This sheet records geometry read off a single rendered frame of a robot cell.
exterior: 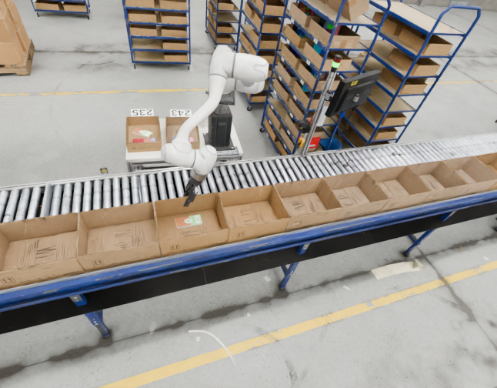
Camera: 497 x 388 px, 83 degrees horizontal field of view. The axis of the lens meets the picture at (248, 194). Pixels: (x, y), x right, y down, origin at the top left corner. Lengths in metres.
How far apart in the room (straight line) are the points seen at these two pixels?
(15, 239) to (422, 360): 3.02
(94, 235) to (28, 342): 1.10
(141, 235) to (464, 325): 2.90
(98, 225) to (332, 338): 1.98
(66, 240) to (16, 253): 0.24
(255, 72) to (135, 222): 1.14
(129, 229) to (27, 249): 0.52
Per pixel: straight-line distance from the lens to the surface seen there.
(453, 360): 3.19
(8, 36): 5.55
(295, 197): 2.12
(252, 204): 1.98
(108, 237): 1.87
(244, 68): 1.67
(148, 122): 2.85
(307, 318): 2.66
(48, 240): 1.98
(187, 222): 1.84
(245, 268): 2.01
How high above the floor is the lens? 2.39
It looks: 47 degrees down
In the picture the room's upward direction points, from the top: 12 degrees clockwise
